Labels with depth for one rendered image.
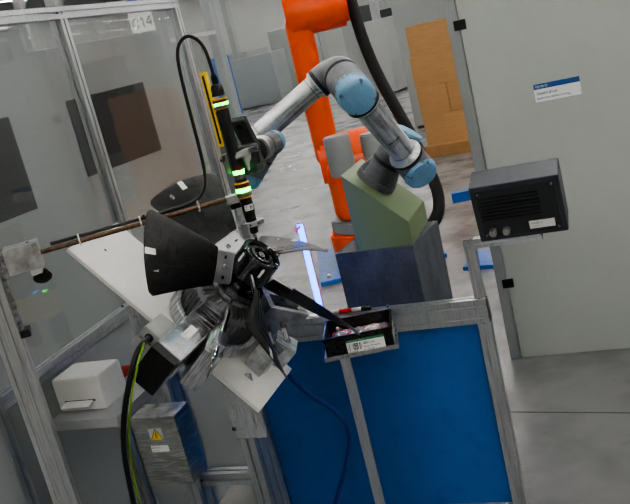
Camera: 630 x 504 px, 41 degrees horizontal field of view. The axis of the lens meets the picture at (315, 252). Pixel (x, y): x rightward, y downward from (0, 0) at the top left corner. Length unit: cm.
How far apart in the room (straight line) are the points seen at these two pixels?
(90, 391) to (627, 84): 260
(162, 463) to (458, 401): 99
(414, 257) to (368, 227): 19
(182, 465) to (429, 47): 837
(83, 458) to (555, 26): 262
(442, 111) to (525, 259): 638
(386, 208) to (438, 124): 759
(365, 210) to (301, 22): 351
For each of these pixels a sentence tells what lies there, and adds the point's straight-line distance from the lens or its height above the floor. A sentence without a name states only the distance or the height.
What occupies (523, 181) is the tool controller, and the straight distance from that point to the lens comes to 248.
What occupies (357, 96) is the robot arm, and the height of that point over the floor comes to 155.
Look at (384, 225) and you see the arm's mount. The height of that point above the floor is 108.
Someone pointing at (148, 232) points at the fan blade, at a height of 139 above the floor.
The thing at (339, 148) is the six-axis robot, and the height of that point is 94.
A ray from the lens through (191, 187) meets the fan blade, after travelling 247.
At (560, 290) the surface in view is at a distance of 418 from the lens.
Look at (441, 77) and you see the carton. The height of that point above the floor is 93.
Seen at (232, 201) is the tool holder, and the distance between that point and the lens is 236.
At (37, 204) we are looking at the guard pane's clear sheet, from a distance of 277.
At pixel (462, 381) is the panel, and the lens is 280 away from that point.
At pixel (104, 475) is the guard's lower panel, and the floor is 56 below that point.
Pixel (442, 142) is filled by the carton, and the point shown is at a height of 15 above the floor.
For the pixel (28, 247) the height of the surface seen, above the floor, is 141.
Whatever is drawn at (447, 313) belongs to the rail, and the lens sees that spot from 269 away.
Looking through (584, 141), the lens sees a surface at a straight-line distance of 398.
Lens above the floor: 176
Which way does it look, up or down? 14 degrees down
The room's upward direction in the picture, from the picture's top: 14 degrees counter-clockwise
